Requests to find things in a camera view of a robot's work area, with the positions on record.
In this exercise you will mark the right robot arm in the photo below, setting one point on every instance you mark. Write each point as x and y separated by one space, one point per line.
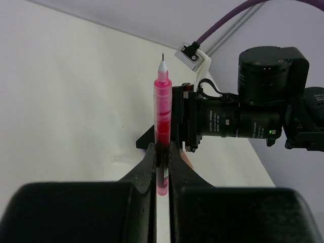
272 99

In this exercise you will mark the red gel pen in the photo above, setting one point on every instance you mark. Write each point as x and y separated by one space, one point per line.
162 96

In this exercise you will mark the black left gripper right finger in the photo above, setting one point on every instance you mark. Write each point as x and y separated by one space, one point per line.
201 212

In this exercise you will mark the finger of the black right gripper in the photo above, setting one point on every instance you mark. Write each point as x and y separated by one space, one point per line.
147 138

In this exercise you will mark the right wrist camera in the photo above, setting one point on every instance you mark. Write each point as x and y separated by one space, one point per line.
195 59

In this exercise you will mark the pink highlighter pen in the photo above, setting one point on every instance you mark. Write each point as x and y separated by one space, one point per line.
185 158

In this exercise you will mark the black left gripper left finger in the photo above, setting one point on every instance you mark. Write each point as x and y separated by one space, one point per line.
121 211

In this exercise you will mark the right aluminium frame post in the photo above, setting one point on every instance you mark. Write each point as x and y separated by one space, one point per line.
232 28

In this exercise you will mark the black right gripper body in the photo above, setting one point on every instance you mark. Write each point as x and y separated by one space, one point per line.
184 131

